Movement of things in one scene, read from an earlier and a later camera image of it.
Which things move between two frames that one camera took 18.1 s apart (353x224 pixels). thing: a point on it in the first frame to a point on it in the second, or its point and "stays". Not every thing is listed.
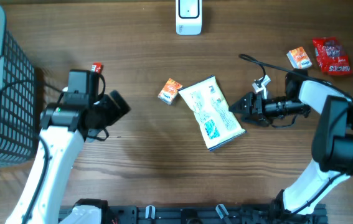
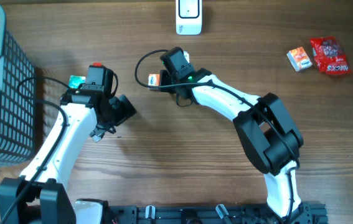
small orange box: [169, 92] to [154, 79]
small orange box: [299, 58] stays
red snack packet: [331, 56] stays
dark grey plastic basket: [6, 93] stays
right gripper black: [251, 98] to [165, 76]
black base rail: [188, 214] stays
